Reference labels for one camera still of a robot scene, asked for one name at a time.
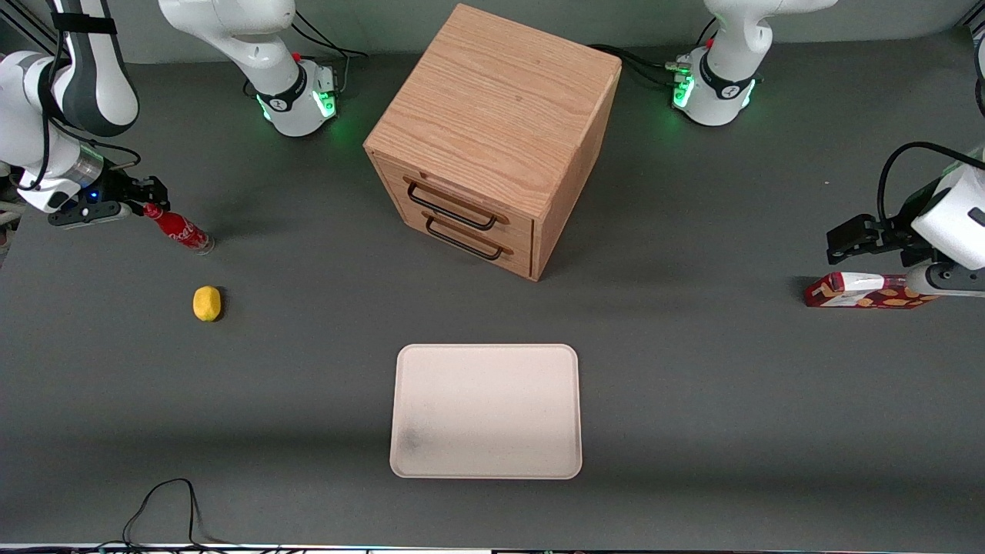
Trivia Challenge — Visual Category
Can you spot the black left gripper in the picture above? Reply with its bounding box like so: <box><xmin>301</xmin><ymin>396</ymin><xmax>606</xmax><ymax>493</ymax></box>
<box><xmin>826</xmin><ymin>183</ymin><xmax>944</xmax><ymax>267</ymax></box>

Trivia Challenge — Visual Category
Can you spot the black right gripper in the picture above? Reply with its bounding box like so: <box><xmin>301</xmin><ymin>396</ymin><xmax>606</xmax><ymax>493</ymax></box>
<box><xmin>75</xmin><ymin>171</ymin><xmax>171</xmax><ymax>219</ymax></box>

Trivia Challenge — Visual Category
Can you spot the red coke bottle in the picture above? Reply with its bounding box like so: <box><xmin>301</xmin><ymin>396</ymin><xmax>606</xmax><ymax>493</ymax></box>
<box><xmin>143</xmin><ymin>202</ymin><xmax>216</xmax><ymax>255</ymax></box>

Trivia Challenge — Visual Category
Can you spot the beige plastic tray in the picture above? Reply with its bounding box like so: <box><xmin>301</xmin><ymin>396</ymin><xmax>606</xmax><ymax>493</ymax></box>
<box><xmin>389</xmin><ymin>343</ymin><xmax>583</xmax><ymax>480</ymax></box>

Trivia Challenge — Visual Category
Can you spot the red plaid cookie box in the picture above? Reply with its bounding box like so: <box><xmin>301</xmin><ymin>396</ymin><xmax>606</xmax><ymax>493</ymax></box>
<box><xmin>803</xmin><ymin>272</ymin><xmax>941</xmax><ymax>310</ymax></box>

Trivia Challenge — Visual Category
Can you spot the yellow lemon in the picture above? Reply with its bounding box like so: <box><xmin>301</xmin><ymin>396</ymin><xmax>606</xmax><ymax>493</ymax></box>
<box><xmin>192</xmin><ymin>285</ymin><xmax>222</xmax><ymax>322</ymax></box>

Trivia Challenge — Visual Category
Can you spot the wooden drawer front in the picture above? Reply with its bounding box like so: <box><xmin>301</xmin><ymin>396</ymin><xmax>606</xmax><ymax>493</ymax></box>
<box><xmin>372</xmin><ymin>156</ymin><xmax>536</xmax><ymax>249</ymax></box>
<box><xmin>400</xmin><ymin>208</ymin><xmax>535</xmax><ymax>279</ymax></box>

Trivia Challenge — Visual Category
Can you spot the wooden drawer cabinet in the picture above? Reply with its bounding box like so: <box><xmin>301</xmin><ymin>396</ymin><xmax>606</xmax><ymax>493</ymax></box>
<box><xmin>363</xmin><ymin>3</ymin><xmax>623</xmax><ymax>282</ymax></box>

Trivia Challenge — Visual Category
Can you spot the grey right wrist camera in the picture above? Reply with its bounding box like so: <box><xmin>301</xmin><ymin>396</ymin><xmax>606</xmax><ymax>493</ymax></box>
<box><xmin>48</xmin><ymin>201</ymin><xmax>133</xmax><ymax>231</ymax></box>

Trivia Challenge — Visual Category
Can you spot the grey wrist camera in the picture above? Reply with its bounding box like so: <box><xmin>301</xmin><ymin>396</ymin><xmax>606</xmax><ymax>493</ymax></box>
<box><xmin>907</xmin><ymin>264</ymin><xmax>985</xmax><ymax>299</ymax></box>
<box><xmin>48</xmin><ymin>201</ymin><xmax>133</xmax><ymax>231</ymax></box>

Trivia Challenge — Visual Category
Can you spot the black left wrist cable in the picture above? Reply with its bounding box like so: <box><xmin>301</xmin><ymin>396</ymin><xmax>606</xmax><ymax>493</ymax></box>
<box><xmin>877</xmin><ymin>142</ymin><xmax>985</xmax><ymax>225</ymax></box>

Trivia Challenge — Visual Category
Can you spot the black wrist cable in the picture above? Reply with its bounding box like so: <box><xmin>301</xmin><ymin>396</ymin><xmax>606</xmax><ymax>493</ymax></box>
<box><xmin>15</xmin><ymin>0</ymin><xmax>142</xmax><ymax>192</ymax></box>
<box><xmin>877</xmin><ymin>142</ymin><xmax>985</xmax><ymax>225</ymax></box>

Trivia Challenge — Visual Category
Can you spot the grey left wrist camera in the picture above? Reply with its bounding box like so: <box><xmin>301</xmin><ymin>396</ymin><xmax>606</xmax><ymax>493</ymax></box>
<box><xmin>907</xmin><ymin>264</ymin><xmax>985</xmax><ymax>299</ymax></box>

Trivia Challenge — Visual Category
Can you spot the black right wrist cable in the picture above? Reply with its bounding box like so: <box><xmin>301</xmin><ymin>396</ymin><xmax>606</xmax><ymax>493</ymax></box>
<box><xmin>15</xmin><ymin>0</ymin><xmax>142</xmax><ymax>192</ymax></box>

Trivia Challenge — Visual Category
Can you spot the black right arm base cable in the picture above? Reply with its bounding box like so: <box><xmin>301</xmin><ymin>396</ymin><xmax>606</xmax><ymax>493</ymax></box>
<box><xmin>291</xmin><ymin>15</ymin><xmax>368</xmax><ymax>98</ymax></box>

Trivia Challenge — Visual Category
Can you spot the black arm base cable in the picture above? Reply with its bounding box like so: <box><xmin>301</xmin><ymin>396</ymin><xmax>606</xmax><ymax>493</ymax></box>
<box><xmin>291</xmin><ymin>15</ymin><xmax>368</xmax><ymax>98</ymax></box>
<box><xmin>589</xmin><ymin>18</ymin><xmax>718</xmax><ymax>90</ymax></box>

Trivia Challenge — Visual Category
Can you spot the black left arm base cable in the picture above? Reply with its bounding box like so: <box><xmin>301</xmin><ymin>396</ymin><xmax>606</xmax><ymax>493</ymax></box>
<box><xmin>589</xmin><ymin>18</ymin><xmax>718</xmax><ymax>90</ymax></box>

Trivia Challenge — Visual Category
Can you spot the thin black looped cable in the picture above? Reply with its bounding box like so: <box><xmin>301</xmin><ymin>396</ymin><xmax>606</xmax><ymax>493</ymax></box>
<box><xmin>77</xmin><ymin>478</ymin><xmax>285</xmax><ymax>554</ymax></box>

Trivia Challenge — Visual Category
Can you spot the black metal drawer handle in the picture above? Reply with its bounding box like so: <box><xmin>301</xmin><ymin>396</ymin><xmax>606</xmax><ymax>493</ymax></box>
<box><xmin>406</xmin><ymin>180</ymin><xmax>499</xmax><ymax>232</ymax></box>
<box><xmin>424</xmin><ymin>216</ymin><xmax>506</xmax><ymax>262</ymax></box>

